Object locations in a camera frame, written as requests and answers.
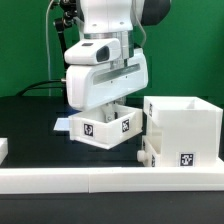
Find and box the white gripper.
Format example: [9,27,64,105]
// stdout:
[66,54,148,122]

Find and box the white drawer box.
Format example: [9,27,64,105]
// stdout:
[137,135,161,167]
[69,104,143,149]

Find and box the white front drawer box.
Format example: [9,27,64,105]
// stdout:
[137,135,161,167]

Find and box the white drawer cabinet frame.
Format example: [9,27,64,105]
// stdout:
[143,96,223,168]

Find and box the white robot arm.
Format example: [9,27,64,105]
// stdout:
[59,0,172,122]

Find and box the white marker sheet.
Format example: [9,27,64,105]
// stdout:
[54,118,69,131]

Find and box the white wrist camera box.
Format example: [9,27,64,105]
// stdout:
[64,38,121,65]

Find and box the white front fence rail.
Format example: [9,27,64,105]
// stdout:
[0,167,224,194]

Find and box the white fence rail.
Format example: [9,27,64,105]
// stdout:
[0,138,8,165]
[0,167,224,194]

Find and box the white left fence rail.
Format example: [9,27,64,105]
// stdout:
[0,138,8,165]

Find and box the black cable bundle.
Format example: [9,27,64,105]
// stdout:
[15,0,81,98]

